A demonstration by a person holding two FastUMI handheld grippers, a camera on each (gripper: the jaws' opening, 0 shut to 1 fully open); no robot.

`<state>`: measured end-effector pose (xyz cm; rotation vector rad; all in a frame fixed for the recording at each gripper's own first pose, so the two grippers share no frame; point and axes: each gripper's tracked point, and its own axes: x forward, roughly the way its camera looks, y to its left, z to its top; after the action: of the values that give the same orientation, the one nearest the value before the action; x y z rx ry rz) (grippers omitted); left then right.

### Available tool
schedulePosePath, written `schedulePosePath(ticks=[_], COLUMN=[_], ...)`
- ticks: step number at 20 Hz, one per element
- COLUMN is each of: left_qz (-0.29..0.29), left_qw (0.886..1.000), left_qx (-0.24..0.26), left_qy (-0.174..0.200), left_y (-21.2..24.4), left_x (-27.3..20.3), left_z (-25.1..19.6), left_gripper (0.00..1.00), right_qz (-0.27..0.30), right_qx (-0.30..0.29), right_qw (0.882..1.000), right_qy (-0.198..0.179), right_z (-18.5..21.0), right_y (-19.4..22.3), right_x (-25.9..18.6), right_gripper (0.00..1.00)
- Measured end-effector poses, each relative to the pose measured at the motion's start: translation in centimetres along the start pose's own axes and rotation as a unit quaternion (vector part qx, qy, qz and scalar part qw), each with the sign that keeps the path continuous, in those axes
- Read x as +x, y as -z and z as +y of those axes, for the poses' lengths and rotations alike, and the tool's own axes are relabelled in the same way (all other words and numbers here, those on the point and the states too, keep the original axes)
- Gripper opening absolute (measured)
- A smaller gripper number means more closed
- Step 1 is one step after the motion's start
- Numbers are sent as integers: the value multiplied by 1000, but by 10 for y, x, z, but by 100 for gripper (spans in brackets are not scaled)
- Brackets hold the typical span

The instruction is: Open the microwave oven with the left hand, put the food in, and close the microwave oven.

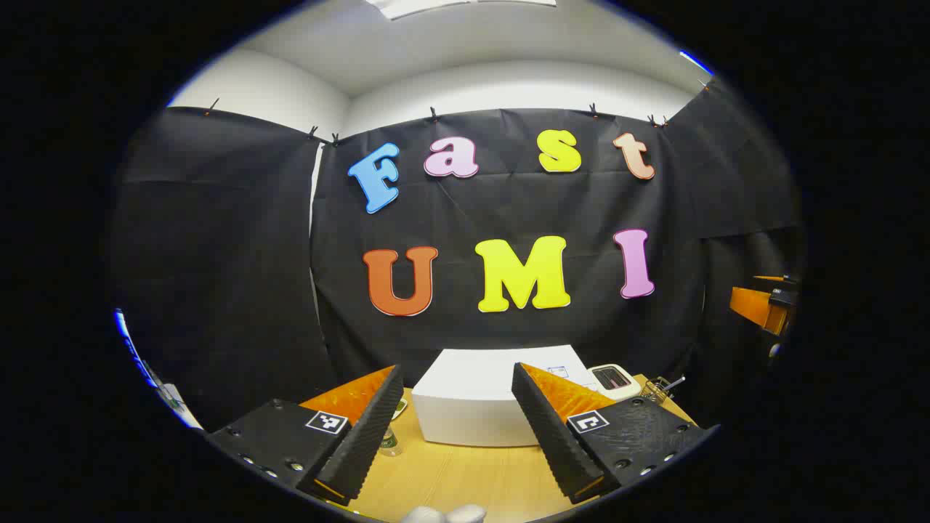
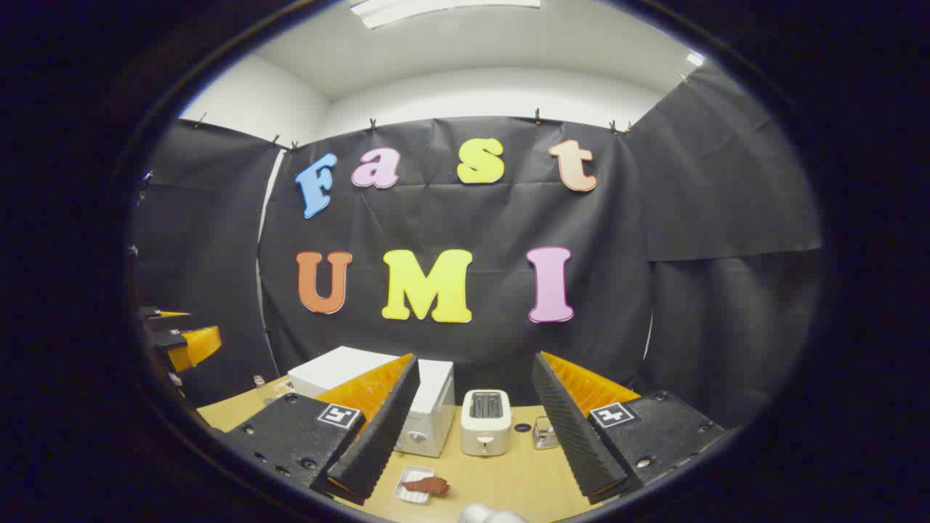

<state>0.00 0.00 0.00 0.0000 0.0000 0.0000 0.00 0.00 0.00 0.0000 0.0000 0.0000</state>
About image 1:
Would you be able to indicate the clear plastic water bottle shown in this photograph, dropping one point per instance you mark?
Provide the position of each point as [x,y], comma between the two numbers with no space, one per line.
[390,442]

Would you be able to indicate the metal utensil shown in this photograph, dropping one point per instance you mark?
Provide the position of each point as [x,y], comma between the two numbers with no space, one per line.
[672,383]

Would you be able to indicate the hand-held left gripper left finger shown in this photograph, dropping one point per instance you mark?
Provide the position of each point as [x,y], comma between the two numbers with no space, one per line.
[367,428]

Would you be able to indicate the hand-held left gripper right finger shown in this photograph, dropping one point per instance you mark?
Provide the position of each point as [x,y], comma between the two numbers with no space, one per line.
[552,436]

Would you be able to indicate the white divided snack dish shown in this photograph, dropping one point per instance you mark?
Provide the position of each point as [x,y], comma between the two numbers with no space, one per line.
[399,408]

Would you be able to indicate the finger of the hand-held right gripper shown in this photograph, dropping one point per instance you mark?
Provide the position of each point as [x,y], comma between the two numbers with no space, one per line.
[752,305]

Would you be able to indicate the white toaster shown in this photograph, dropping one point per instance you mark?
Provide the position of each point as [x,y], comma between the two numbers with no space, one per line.
[614,379]

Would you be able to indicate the white microwave oven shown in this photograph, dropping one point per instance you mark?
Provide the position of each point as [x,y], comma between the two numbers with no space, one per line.
[465,399]

